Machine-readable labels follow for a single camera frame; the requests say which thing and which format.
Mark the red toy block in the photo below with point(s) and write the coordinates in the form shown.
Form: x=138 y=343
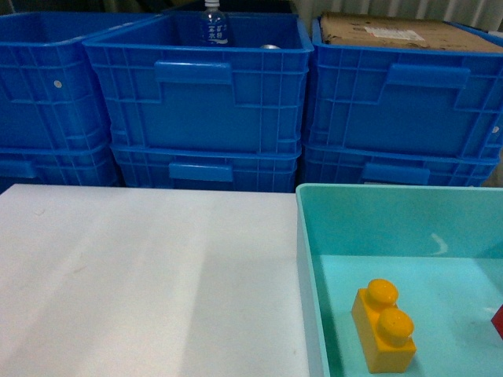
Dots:
x=497 y=321

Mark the yellow toy block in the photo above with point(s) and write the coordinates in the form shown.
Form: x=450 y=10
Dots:
x=384 y=331

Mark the lower right blue crate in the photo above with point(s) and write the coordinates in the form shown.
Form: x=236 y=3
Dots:
x=353 y=166

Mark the blue crate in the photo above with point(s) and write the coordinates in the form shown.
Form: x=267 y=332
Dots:
x=353 y=166
x=165 y=89
x=404 y=101
x=50 y=95
x=84 y=167
x=164 y=168

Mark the lower middle blue crate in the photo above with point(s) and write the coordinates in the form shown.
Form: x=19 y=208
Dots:
x=164 y=168

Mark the upper middle blue crate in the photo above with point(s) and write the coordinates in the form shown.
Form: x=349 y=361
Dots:
x=165 y=89

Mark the clear water bottle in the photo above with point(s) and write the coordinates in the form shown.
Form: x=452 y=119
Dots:
x=213 y=25

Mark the lower left blue crate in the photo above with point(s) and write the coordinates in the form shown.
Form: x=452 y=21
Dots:
x=84 y=167

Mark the brown cardboard sheet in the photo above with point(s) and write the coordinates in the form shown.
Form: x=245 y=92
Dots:
x=379 y=31

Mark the teal plastic bin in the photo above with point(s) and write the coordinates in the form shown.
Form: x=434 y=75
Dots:
x=440 y=246

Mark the upper right blue crate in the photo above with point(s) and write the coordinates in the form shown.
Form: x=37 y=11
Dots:
x=404 y=101

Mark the upper left blue crate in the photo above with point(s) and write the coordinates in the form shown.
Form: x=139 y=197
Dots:
x=50 y=95

